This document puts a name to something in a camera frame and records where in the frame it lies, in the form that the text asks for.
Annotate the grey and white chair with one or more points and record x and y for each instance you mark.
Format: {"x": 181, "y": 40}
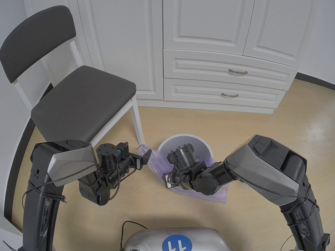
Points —
{"x": 78, "y": 106}

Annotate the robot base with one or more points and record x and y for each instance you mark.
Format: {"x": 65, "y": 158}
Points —
{"x": 157, "y": 240}

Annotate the white wardrobe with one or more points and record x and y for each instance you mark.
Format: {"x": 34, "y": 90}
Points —
{"x": 209, "y": 14}

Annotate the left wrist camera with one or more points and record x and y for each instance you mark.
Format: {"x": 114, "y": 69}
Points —
{"x": 123, "y": 149}

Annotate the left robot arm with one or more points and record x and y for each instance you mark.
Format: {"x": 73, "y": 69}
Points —
{"x": 39, "y": 218}

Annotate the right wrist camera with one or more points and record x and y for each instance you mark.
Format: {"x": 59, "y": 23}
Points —
{"x": 171, "y": 158}

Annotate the white trash bin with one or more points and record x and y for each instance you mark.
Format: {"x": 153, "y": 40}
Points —
{"x": 183, "y": 140}

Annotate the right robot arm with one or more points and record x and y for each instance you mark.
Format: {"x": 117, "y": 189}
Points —
{"x": 274, "y": 166}

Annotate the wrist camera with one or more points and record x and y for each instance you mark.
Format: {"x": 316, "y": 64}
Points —
{"x": 171, "y": 158}
{"x": 123, "y": 149}

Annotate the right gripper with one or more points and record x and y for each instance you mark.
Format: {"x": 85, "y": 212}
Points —
{"x": 178, "y": 180}

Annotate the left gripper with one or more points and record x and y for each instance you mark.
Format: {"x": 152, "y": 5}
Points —
{"x": 130, "y": 163}

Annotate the purple plastic bag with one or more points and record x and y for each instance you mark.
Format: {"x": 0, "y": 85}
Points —
{"x": 154, "y": 163}

